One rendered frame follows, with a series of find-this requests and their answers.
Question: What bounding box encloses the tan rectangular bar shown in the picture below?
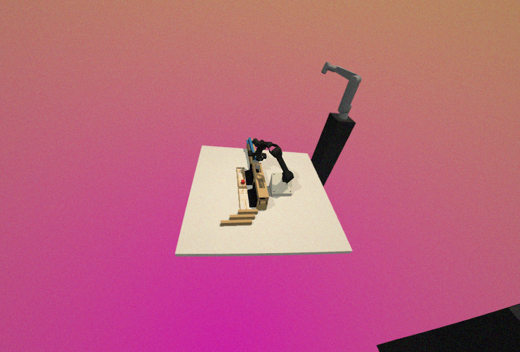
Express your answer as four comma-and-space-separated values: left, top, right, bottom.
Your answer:
229, 214, 255, 220

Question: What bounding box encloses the tan wooden bar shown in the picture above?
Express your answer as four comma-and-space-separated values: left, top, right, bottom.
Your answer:
238, 209, 258, 215

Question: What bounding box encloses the light orange long bar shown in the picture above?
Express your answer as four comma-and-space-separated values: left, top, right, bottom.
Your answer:
220, 220, 252, 226

